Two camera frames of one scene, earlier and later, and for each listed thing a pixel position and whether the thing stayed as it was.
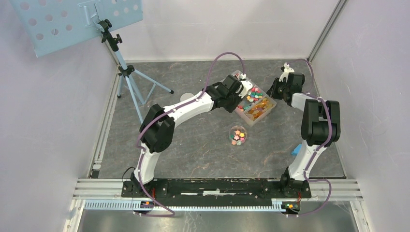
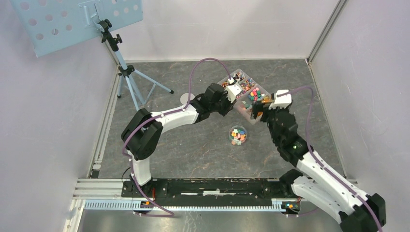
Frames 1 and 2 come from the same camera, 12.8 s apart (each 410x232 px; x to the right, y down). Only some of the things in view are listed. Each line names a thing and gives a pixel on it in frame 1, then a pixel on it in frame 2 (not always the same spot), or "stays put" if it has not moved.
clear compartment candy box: x=254 y=106 stays put
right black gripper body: x=278 y=88 to x=268 y=115
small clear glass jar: x=237 y=135 stays put
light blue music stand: x=48 y=23 stays put
